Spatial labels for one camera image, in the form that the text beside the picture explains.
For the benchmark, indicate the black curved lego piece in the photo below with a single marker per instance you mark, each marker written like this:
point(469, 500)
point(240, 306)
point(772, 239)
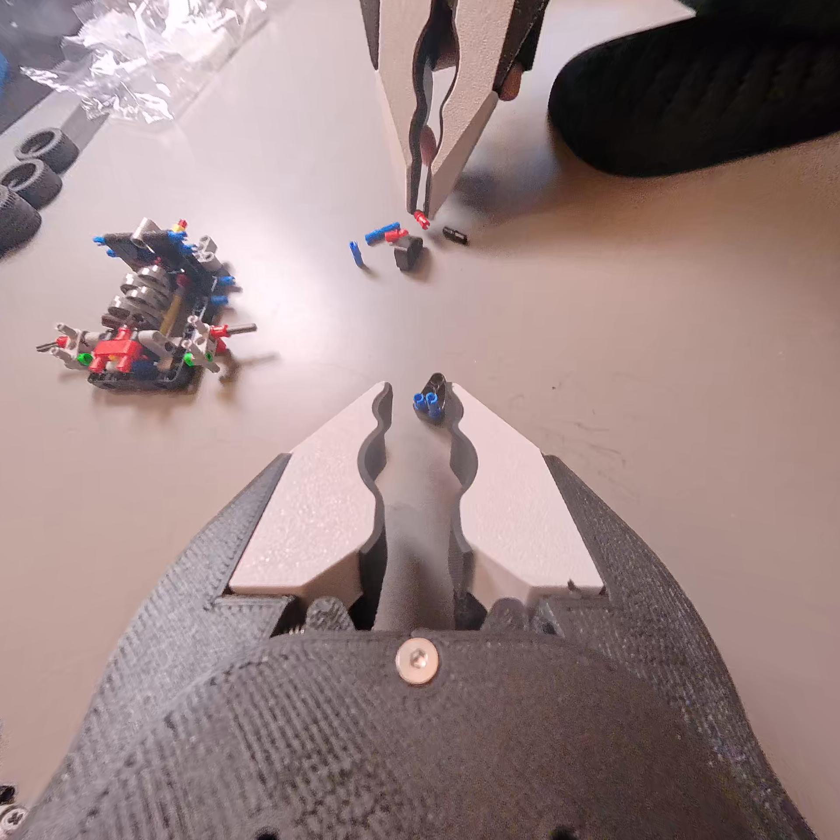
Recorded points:
point(408, 253)

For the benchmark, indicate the lego car chassis assembly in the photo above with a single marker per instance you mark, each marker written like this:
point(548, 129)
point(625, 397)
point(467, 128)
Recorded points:
point(151, 308)

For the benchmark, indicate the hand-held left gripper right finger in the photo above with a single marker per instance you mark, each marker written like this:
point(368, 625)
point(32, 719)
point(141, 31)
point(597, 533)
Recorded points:
point(525, 525)

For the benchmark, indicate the black lego pin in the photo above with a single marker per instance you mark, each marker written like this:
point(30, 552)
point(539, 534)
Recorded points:
point(455, 235)

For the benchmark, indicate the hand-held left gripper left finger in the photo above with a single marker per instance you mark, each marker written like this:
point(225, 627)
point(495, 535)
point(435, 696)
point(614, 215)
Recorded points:
point(308, 518)

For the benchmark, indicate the clear plastic bag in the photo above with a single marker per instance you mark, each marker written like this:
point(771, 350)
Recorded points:
point(131, 52)

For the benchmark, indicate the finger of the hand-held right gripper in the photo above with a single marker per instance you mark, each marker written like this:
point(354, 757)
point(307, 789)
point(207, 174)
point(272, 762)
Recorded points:
point(479, 65)
point(397, 65)

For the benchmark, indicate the pile of small lego pieces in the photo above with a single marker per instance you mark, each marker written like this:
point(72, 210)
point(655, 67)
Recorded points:
point(10, 817)

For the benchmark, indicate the black rounded lego beam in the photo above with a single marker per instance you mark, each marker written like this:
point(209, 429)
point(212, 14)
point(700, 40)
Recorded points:
point(438, 386)

